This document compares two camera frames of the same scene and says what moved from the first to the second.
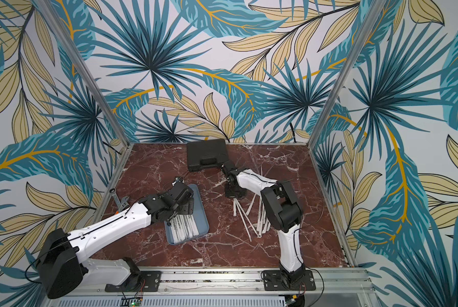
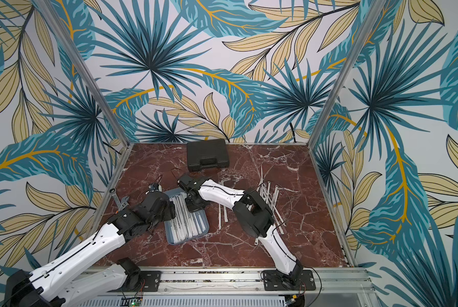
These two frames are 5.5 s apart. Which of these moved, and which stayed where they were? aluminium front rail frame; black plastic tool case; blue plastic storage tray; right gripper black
Moved: right gripper black
Stayed: blue plastic storage tray; black plastic tool case; aluminium front rail frame
